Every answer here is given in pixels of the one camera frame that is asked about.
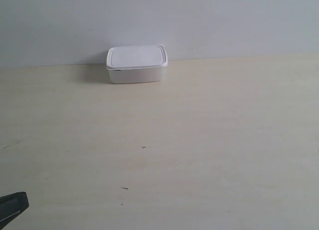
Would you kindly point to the white lidded plastic container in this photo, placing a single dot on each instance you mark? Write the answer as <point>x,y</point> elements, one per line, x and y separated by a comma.
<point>137,64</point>

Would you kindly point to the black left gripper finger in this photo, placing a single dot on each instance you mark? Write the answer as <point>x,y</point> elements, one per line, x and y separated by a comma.
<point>11,206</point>

